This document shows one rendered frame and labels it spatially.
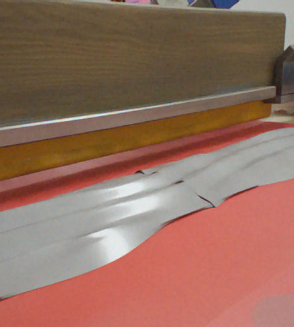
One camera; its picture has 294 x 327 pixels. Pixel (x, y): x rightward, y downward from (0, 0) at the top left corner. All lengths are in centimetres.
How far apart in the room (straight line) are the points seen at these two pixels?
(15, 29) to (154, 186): 11
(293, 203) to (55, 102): 14
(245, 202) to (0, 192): 14
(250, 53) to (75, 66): 17
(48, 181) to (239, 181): 12
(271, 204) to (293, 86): 21
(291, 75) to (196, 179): 20
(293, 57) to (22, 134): 25
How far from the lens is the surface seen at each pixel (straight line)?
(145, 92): 23
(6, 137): 18
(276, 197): 17
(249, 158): 22
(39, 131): 19
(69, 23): 21
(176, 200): 15
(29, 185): 21
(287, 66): 34
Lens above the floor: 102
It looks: 17 degrees down
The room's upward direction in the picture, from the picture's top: 4 degrees counter-clockwise
